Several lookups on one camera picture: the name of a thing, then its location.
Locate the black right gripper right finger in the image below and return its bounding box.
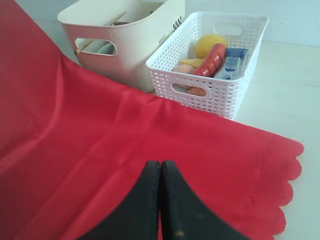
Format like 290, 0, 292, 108
159, 160, 248, 240

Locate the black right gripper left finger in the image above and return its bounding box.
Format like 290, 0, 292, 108
79, 161, 161, 240

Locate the fried chicken nugget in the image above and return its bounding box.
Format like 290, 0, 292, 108
188, 87, 207, 97

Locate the brown egg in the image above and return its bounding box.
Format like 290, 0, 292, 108
173, 64, 196, 90

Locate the red sausage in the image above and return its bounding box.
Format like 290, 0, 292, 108
191, 43, 226, 77

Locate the yellow cheese wedge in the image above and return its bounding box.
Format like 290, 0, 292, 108
180, 58, 204, 68

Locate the blue milk carton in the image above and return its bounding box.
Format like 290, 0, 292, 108
213, 47, 248, 81

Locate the yellow lemon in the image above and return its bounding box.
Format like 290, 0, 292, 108
194, 34, 228, 59

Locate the wooden chopstick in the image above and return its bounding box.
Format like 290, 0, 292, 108
105, 11, 127, 26
74, 39, 93, 55

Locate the red tablecloth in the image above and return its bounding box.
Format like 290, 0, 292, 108
0, 0, 304, 240

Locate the white woven plastic basket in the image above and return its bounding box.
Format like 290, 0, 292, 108
146, 11, 269, 119

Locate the cream plastic bin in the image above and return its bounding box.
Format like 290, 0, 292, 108
57, 0, 186, 93

